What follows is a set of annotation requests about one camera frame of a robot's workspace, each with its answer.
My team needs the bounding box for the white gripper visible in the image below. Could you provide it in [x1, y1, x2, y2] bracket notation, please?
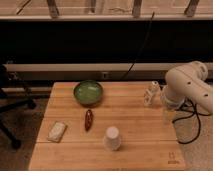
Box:
[144, 81, 160, 107]

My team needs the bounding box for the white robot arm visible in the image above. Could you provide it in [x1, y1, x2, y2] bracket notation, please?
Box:
[161, 61, 213, 114]

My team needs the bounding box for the green ceramic bowl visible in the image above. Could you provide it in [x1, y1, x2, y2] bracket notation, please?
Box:
[73, 80, 103, 105]

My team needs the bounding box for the black cable on floor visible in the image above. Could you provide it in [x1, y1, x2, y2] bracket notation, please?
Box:
[172, 98, 213, 145]

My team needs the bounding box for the white wrapped sponge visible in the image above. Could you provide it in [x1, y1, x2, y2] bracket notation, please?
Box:
[47, 122, 67, 143]

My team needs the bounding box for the white paper cup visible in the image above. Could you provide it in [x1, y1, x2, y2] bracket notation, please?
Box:
[103, 126, 121, 151]

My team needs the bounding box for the black office chair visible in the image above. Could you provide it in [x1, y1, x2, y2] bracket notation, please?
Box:
[0, 63, 38, 150]

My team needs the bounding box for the red chili pepper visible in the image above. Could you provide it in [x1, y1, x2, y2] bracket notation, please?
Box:
[85, 109, 93, 131]

